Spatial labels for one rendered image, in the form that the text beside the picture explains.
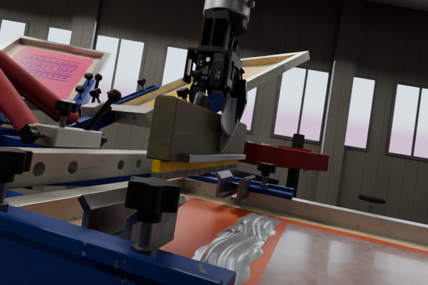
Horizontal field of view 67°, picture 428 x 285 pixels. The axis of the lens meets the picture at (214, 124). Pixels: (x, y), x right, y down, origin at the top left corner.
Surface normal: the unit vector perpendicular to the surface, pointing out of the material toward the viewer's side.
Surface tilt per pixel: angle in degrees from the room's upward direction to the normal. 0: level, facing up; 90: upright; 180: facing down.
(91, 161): 90
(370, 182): 90
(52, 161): 90
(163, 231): 90
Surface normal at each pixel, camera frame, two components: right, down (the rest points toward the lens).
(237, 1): 0.41, 0.03
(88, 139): 0.94, 0.13
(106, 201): 0.77, -0.60
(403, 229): -0.32, -0.09
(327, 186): 0.04, -0.04
